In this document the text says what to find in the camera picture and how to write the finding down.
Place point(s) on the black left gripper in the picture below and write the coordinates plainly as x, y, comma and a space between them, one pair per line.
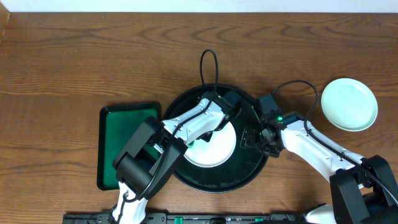
234, 109

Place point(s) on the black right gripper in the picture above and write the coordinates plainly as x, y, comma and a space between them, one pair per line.
249, 139

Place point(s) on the white plate front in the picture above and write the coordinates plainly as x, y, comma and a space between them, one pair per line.
215, 152

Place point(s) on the green yellow sponge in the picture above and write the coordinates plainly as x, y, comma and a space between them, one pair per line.
191, 144

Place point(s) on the mint green plate top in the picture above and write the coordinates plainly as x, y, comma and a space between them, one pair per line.
353, 102

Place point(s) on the mint green plate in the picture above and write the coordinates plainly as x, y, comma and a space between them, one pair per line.
353, 102
332, 118

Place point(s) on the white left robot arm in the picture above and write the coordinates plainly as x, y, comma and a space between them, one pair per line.
153, 152

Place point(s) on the black round tray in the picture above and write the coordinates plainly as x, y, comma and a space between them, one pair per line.
243, 165

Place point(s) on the green rectangular tray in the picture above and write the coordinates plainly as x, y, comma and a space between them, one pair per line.
117, 123

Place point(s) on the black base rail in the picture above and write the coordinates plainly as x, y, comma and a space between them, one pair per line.
163, 218

